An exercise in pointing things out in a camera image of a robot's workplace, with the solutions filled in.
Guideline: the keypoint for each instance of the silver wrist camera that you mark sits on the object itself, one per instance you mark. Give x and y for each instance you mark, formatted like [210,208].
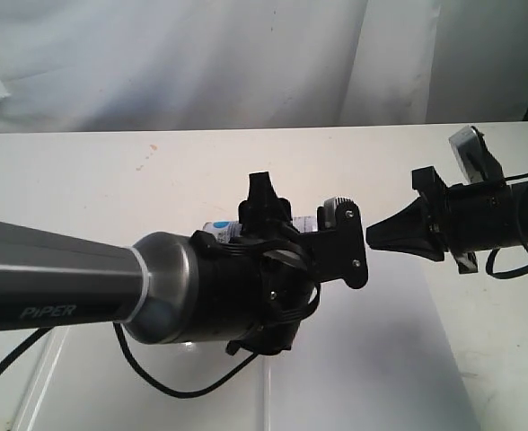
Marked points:
[337,248]
[473,157]

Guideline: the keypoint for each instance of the white polka-dot spray can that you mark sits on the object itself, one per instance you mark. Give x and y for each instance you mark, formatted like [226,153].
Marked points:
[224,231]

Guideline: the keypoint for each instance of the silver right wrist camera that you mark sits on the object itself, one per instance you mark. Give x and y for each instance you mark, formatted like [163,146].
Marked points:
[473,157]

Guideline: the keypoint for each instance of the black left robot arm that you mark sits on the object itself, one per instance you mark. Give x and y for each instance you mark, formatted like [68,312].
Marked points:
[49,280]

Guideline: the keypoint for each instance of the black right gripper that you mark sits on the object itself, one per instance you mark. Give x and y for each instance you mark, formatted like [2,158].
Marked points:
[461,219]

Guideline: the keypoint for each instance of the white paper sheet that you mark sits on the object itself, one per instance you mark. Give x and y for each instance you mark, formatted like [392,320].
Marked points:
[376,358]

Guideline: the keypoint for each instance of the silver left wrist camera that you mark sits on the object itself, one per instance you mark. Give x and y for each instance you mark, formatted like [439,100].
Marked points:
[337,248]

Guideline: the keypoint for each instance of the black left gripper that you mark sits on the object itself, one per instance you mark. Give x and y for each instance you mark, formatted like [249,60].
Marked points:
[254,290]

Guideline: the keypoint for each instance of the white square plastic tray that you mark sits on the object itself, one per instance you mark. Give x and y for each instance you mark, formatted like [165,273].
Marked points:
[83,382]

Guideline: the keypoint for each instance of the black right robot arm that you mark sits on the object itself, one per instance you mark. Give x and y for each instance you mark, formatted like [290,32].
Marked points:
[519,188]

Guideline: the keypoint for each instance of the white backdrop cloth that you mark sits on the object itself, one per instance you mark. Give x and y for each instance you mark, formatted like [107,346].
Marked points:
[186,65]

